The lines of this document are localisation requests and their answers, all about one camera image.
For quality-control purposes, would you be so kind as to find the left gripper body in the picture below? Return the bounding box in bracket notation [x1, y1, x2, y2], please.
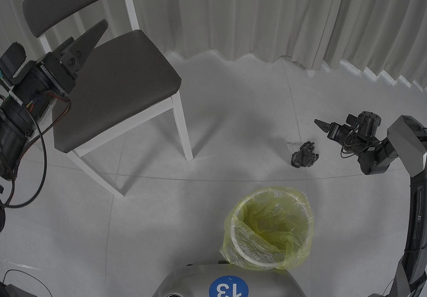
[9, 52, 79, 116]

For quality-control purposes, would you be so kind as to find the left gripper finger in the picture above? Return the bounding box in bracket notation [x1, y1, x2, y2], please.
[53, 36, 75, 56]
[59, 19, 109, 80]

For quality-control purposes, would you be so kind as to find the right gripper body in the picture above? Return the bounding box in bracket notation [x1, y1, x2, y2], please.
[328, 122, 361, 147]

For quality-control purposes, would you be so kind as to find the black plastic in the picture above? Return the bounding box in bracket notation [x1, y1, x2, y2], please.
[291, 140, 320, 169]

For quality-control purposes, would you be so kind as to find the yellow plastic bag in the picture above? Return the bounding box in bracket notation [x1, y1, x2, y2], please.
[220, 186, 315, 270]

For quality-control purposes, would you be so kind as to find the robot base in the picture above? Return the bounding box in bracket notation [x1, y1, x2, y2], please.
[156, 260, 307, 297]

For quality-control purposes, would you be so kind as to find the white trash bin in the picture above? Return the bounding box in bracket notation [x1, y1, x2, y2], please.
[230, 189, 312, 269]

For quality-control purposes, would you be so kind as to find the dark grey white-legged chair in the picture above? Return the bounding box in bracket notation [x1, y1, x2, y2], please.
[22, 0, 194, 198]

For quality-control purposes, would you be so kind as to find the white curtain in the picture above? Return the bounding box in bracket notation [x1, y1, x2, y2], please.
[0, 0, 326, 64]
[292, 0, 427, 91]

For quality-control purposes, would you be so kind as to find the black cable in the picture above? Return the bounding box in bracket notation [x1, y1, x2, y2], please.
[341, 137, 359, 158]
[0, 117, 47, 209]

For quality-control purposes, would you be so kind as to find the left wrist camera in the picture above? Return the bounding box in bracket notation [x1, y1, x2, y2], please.
[0, 42, 37, 86]

